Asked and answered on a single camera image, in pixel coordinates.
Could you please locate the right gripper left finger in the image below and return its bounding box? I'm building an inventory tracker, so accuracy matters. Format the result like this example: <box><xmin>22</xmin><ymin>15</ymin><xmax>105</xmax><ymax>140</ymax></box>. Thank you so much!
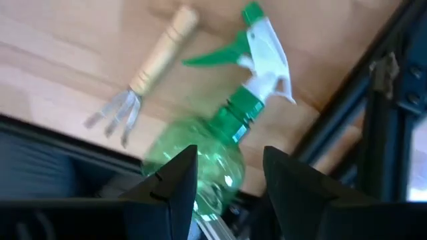
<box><xmin>0</xmin><ymin>144</ymin><xmax>199</xmax><ymax>240</ymax></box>

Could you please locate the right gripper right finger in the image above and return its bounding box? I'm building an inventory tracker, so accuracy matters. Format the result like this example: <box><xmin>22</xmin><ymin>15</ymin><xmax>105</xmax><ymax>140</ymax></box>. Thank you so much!
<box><xmin>262</xmin><ymin>145</ymin><xmax>427</xmax><ymax>240</ymax></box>

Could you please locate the small hand rake wooden handle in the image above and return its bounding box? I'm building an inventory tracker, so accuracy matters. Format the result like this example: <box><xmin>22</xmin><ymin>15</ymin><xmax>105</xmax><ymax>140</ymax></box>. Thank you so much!
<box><xmin>83</xmin><ymin>5</ymin><xmax>201</xmax><ymax>149</ymax></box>

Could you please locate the black aluminium table frame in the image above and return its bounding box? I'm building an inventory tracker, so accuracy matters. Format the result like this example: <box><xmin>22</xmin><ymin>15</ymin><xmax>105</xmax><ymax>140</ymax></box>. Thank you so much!
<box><xmin>0</xmin><ymin>0</ymin><xmax>427</xmax><ymax>240</ymax></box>

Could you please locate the green plastic spray bottle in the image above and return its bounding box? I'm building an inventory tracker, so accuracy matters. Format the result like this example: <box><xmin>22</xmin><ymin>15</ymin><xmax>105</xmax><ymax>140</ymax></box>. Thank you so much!
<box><xmin>141</xmin><ymin>1</ymin><xmax>298</xmax><ymax>221</ymax></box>

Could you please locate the silver frame bracket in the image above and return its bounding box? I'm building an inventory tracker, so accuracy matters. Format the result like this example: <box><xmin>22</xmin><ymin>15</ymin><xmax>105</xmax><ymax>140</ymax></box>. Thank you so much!
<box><xmin>195</xmin><ymin>215</ymin><xmax>238</xmax><ymax>240</ymax></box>

